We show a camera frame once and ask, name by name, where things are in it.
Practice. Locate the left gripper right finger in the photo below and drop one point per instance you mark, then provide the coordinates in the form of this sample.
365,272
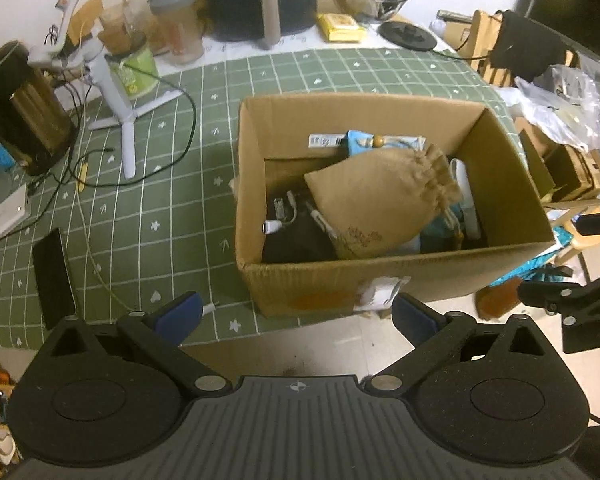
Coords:
439,340

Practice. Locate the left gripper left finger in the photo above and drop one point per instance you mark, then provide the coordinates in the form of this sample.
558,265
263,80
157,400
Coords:
156,337

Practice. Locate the teal cloth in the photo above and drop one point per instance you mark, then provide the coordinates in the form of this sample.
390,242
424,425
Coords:
445,234

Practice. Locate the brown burlap drawstring pouch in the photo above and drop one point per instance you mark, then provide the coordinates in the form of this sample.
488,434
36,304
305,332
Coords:
379,200

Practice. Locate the black and grey cloth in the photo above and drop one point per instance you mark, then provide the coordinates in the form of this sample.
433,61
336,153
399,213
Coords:
300,242

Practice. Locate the blue tissue pack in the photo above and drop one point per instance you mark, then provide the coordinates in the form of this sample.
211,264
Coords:
359,142

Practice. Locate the brown cardboard box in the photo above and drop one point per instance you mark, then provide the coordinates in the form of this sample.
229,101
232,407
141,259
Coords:
282,138

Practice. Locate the black smartphone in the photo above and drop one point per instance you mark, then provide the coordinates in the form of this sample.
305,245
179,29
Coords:
52,279

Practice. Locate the green checked tablecloth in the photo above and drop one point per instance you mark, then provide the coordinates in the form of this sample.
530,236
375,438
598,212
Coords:
139,246

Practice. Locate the white power adapter box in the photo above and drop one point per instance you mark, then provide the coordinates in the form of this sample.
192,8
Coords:
14,210

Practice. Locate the white plastic bag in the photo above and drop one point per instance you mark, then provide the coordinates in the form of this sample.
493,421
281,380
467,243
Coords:
564,103

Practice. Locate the green label jar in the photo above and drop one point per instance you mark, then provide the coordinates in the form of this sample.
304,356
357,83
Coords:
136,67

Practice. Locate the black cloth on chair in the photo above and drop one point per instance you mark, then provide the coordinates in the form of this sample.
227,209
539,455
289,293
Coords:
527,49

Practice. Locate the white phone gimbal tripod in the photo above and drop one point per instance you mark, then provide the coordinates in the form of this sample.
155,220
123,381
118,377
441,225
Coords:
92,56

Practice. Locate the grey lid shaker bottle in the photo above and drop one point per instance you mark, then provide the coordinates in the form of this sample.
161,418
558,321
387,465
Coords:
179,25

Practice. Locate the wooden chair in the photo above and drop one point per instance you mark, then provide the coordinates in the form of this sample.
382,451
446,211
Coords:
480,41

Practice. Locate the black kettle base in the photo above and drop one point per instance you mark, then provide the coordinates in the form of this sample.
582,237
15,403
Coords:
407,36

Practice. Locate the yellow wipes pack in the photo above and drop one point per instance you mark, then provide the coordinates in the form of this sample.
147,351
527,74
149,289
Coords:
336,27

